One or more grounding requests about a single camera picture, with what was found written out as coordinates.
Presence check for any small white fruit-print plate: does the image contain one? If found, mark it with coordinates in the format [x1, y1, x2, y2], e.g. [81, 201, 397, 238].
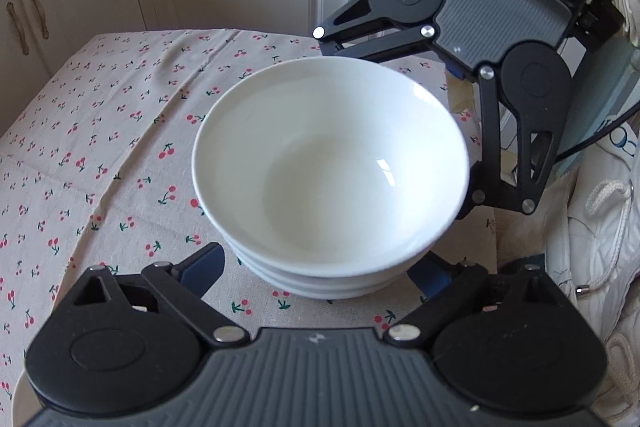
[11, 357, 51, 427]

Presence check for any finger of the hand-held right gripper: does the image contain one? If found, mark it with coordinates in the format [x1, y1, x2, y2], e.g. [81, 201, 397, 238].
[456, 64, 557, 220]
[314, 0, 441, 64]

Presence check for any black cable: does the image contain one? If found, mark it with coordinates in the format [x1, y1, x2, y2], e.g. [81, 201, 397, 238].
[554, 117, 631, 158]

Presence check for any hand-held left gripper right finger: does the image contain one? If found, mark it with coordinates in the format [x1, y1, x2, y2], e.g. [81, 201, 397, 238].
[382, 253, 571, 349]

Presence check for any large plain white bowl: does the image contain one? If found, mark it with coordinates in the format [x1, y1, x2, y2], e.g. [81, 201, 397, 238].
[234, 247, 432, 292]

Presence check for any white quilted jacket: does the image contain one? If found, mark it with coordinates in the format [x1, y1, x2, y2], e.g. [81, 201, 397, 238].
[542, 107, 640, 427]

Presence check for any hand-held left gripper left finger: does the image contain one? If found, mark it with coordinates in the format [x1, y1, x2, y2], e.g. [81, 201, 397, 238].
[72, 243, 250, 349]

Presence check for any cherry-print tablecloth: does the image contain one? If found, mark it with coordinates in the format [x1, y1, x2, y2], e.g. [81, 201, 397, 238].
[0, 29, 501, 427]

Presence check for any white floral bowl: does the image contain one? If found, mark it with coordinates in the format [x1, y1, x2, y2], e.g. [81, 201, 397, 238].
[192, 57, 471, 280]

